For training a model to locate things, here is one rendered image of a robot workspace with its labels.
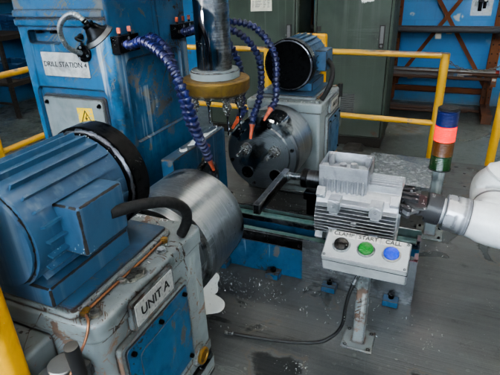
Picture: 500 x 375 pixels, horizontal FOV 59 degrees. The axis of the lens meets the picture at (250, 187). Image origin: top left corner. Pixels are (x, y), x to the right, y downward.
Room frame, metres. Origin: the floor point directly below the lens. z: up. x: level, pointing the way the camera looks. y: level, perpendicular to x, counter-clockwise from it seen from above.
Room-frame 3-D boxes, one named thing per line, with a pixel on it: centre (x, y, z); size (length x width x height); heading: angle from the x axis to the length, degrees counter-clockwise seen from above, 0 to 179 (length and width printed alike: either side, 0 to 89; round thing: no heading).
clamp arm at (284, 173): (1.15, -0.07, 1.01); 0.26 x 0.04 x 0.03; 156
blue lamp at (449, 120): (1.22, -0.57, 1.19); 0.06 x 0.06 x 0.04
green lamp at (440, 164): (1.22, -0.57, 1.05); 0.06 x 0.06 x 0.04
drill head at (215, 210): (0.84, 0.19, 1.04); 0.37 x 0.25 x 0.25; 156
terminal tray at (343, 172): (1.04, -0.25, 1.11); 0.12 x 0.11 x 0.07; 66
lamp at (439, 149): (1.22, -0.57, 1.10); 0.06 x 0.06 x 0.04
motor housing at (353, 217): (1.02, -0.29, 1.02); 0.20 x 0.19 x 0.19; 66
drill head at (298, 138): (1.47, -0.09, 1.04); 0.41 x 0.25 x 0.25; 156
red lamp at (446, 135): (1.22, -0.57, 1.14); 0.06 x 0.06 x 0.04
